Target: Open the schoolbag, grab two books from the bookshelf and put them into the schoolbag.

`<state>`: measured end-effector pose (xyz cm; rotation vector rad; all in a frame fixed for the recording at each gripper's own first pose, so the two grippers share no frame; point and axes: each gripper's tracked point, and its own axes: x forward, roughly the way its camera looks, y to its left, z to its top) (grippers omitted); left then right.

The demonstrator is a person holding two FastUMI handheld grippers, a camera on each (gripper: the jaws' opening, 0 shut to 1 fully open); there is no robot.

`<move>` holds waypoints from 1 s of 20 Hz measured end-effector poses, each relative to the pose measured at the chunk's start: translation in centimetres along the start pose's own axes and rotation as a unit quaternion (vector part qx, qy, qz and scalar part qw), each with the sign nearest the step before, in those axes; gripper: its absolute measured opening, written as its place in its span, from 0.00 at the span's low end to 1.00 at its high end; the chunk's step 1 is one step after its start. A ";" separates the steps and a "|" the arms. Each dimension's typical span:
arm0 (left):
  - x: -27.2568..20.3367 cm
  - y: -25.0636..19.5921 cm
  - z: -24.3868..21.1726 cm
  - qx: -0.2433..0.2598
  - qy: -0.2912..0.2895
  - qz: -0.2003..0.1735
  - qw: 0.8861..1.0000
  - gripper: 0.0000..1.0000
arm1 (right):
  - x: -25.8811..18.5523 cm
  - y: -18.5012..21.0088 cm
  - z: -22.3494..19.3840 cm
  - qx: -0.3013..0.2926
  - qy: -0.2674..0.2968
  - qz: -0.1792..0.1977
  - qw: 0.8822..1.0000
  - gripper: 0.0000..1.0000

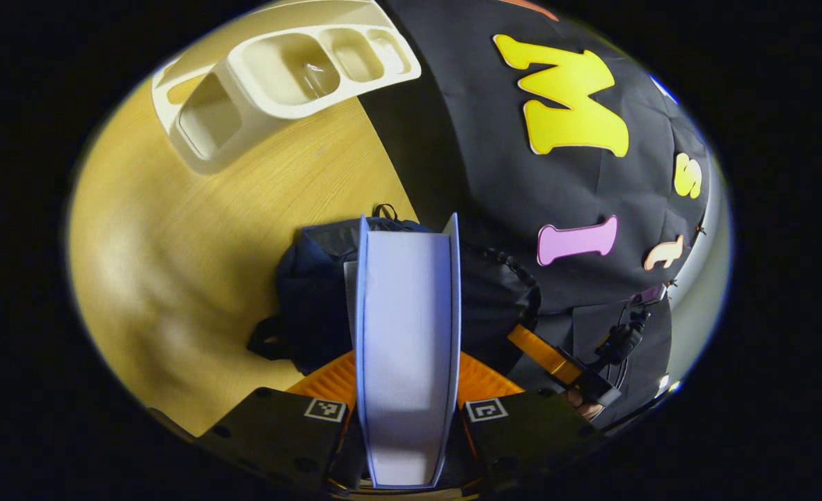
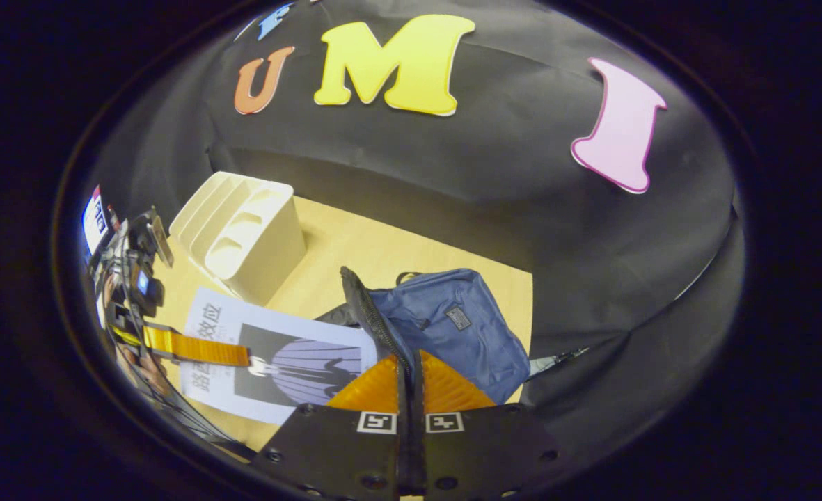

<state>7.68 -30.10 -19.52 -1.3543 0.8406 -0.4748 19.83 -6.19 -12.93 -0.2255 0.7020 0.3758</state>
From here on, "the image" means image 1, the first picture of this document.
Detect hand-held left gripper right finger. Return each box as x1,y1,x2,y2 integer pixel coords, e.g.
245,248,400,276
451,351,608,489

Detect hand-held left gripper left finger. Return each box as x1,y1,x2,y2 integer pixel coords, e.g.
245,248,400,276
195,350,368,495

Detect grey cover book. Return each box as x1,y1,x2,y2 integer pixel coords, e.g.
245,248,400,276
353,212,462,488

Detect blue schoolbag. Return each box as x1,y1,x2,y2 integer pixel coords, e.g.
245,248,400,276
246,203,543,377

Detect white plastic bookshelf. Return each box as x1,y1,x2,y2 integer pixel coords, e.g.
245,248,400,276
150,0,423,175

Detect black backdrop cloth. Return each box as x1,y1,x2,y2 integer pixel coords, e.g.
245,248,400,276
358,0,714,432

